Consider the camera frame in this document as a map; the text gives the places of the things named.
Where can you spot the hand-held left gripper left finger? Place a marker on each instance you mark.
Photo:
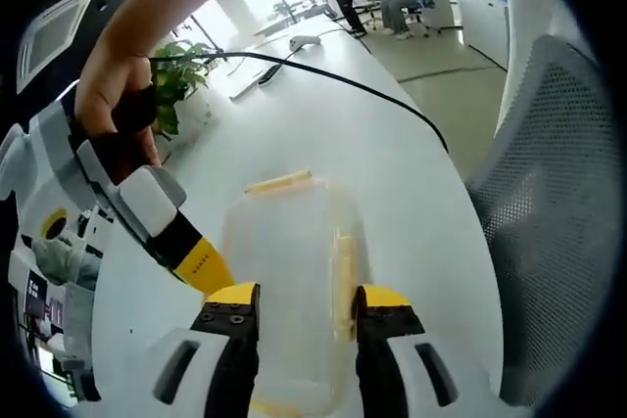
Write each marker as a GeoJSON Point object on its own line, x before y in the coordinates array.
{"type": "Point", "coordinates": [215, 364]}

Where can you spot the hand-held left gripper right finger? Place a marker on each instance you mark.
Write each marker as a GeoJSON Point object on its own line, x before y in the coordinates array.
{"type": "Point", "coordinates": [392, 364]}

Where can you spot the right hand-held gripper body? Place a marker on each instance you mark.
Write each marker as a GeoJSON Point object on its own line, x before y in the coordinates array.
{"type": "Point", "coordinates": [39, 168]}

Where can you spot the clear lid with yellow buckles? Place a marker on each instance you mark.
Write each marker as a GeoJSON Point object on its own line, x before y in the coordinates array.
{"type": "Point", "coordinates": [347, 266]}

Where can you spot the person's right hand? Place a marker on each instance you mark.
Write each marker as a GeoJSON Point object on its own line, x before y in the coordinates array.
{"type": "Point", "coordinates": [105, 90]}

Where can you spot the ceiling air vent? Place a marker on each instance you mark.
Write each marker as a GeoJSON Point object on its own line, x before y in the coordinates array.
{"type": "Point", "coordinates": [54, 36]}

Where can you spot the green potted plant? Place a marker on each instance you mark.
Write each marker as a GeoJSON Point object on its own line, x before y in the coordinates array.
{"type": "Point", "coordinates": [178, 75]}

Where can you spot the white flat paper sheet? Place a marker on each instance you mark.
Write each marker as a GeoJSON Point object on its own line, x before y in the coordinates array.
{"type": "Point", "coordinates": [245, 87]}

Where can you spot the small black remote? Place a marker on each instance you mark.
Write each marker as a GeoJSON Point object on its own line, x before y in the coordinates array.
{"type": "Point", "coordinates": [268, 75]}

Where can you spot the grey mesh office chair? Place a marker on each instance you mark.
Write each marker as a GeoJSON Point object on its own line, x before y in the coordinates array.
{"type": "Point", "coordinates": [553, 222]}

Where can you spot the small white handheld device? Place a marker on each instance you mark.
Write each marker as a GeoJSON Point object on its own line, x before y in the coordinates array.
{"type": "Point", "coordinates": [303, 42]}

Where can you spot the black swivel office chair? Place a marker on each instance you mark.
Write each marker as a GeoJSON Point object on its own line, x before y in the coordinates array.
{"type": "Point", "coordinates": [426, 7]}

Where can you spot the white cabinet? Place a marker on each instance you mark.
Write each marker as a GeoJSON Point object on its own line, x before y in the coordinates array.
{"type": "Point", "coordinates": [485, 26]}

